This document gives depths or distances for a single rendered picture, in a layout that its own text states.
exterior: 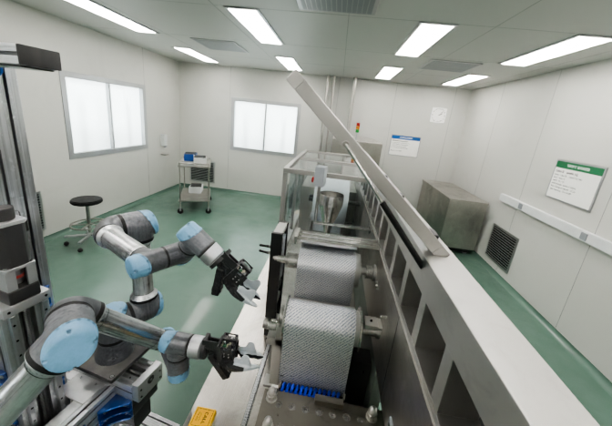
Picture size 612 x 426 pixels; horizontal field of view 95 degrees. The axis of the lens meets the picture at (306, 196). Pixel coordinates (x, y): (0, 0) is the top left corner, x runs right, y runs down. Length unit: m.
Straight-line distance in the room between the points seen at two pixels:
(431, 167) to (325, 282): 5.72
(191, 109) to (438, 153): 5.56
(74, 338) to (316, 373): 0.73
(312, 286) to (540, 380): 0.86
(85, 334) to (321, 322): 0.67
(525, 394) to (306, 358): 0.75
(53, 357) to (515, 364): 0.99
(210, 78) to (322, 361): 6.45
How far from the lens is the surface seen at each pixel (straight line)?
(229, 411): 1.29
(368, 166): 0.65
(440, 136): 6.69
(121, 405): 1.68
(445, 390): 0.64
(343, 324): 1.03
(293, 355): 1.10
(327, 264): 1.17
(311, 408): 1.15
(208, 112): 6.99
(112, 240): 1.22
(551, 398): 0.49
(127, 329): 1.24
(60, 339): 1.01
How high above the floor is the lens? 1.94
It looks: 16 degrees down
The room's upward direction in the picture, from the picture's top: 6 degrees clockwise
